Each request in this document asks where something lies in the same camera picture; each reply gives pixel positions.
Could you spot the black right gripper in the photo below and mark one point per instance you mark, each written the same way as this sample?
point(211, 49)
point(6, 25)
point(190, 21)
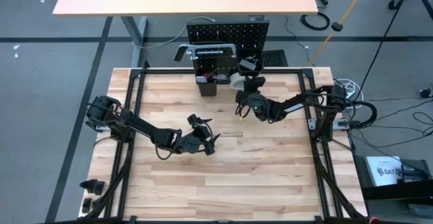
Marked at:
point(257, 104)

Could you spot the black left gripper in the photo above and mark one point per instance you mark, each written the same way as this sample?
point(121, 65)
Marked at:
point(193, 142)

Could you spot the white tape roll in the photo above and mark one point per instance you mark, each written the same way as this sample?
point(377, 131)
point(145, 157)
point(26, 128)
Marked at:
point(235, 82)

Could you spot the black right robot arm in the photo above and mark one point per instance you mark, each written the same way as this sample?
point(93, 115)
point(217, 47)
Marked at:
point(304, 104)

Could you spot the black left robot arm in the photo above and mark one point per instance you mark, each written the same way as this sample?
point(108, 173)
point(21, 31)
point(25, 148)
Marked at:
point(135, 126)

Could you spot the short black pegboard bin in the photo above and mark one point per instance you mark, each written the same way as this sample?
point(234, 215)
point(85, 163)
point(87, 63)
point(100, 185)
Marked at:
point(258, 56)

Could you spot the tall black pegboard bin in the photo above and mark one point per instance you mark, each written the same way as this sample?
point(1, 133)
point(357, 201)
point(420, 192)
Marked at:
point(207, 90)

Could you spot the black metal pegboard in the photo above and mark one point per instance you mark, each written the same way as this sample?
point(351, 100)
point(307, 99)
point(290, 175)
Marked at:
point(236, 31)

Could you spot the silver double-prong pegboard hook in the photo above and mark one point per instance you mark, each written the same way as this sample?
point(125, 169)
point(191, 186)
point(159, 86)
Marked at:
point(218, 35)
point(199, 35)

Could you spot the black round floor base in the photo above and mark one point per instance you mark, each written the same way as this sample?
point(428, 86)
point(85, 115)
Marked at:
point(337, 26)

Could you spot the white printed booklet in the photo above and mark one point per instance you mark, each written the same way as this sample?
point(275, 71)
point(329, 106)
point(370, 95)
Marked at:
point(382, 170)

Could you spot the black side cart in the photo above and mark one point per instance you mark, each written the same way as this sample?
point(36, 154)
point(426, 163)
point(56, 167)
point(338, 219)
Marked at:
point(389, 193)

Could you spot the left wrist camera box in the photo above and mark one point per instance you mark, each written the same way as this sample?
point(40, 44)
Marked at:
point(203, 130)

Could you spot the black aluminium table frame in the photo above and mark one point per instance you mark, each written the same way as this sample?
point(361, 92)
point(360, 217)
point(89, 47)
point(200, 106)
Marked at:
point(162, 71)

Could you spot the black corner bracket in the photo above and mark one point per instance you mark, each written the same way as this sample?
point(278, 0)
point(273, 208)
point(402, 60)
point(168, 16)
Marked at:
point(93, 187)
point(87, 205)

